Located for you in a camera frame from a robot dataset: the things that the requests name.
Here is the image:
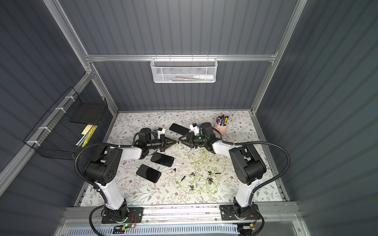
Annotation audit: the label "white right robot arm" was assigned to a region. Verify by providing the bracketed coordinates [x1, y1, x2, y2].
[179, 123, 290, 219]

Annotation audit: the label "colourful markers in bucket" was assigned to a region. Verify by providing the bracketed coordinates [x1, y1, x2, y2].
[216, 114, 229, 126]

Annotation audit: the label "white wire mesh basket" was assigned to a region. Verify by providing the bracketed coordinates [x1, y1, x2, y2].
[150, 58, 218, 83]

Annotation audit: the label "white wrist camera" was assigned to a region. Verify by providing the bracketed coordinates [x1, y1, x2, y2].
[156, 127, 165, 139]
[190, 123, 200, 135]

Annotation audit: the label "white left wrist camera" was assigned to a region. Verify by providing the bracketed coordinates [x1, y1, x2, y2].
[156, 127, 165, 139]

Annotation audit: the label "pink pen bucket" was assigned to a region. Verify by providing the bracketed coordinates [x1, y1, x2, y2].
[215, 124, 228, 136]

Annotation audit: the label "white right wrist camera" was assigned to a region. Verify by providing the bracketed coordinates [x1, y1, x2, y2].
[190, 123, 200, 135]

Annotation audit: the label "green earphone cable coil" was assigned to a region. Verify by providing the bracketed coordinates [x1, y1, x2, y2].
[174, 146, 226, 195]

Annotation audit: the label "black wire wall basket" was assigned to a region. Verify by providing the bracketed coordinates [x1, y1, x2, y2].
[24, 87, 108, 160]

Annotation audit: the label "black smartphone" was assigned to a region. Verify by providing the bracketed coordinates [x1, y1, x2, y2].
[136, 164, 161, 183]
[151, 152, 175, 167]

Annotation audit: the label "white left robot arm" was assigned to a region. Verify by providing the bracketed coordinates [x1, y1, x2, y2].
[74, 128, 177, 223]

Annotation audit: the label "black smartphone middle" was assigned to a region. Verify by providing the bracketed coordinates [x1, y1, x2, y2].
[151, 152, 175, 167]

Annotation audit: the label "black smartphone lower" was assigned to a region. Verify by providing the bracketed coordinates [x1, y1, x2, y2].
[136, 164, 161, 183]

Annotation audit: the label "yellow sticky notes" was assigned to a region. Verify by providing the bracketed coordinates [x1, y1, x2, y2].
[81, 124, 93, 135]

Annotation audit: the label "white marker in basket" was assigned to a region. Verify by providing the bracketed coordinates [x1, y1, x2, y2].
[193, 74, 214, 81]

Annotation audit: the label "black notebook in basket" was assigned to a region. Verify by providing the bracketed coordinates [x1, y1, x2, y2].
[69, 103, 106, 125]

